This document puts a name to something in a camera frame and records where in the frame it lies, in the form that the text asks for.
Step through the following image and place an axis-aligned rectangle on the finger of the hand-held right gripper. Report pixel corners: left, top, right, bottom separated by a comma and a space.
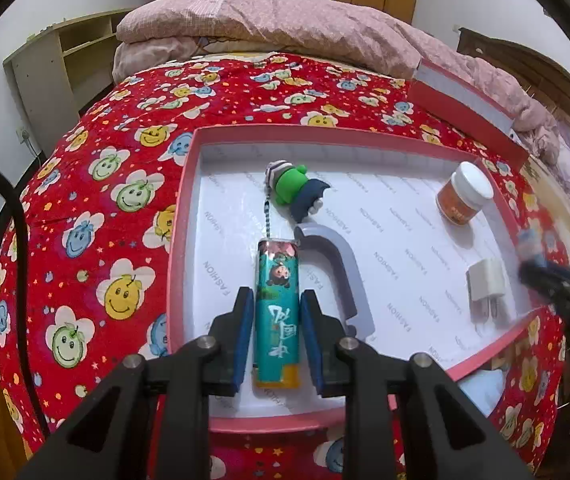
519, 259, 570, 356

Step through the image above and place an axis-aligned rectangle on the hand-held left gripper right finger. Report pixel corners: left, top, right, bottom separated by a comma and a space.
300, 289, 536, 480

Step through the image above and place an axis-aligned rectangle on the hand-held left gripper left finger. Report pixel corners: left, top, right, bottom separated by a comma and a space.
15, 286, 256, 480

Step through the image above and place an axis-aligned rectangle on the blue plastic piece with cotton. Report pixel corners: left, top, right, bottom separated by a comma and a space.
517, 226, 550, 267

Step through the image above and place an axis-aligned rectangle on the green printed lighter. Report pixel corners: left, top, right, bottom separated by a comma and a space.
254, 237, 302, 388

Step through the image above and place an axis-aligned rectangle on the white charger plug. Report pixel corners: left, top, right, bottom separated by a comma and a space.
466, 258, 507, 325

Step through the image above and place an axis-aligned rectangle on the grey arched plastic handle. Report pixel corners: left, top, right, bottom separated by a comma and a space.
294, 224, 376, 342

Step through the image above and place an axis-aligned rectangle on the white jar with orange label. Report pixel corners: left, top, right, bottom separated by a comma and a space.
436, 161, 494, 227

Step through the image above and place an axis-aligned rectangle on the blue oval plastic shell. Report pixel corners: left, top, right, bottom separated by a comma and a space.
460, 370, 508, 417

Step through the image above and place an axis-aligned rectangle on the red cardboard box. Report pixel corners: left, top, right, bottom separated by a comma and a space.
166, 124, 548, 435

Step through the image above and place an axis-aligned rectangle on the green toy keychain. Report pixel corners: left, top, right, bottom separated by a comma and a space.
264, 160, 333, 241

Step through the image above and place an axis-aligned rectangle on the red box lid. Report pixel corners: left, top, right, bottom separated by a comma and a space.
407, 57, 528, 171

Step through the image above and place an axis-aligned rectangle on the dark wooden headboard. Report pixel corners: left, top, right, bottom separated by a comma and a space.
457, 27, 570, 176

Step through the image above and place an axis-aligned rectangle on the red flower-print blanket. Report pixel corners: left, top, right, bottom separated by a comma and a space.
0, 52, 566, 480

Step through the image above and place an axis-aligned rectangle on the pink quilt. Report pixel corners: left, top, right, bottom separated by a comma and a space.
112, 0, 560, 166

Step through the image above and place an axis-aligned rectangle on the beige wooden shelf unit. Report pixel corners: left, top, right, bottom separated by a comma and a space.
4, 9, 133, 156

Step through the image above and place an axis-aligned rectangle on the black cable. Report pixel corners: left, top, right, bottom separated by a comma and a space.
0, 157, 52, 443

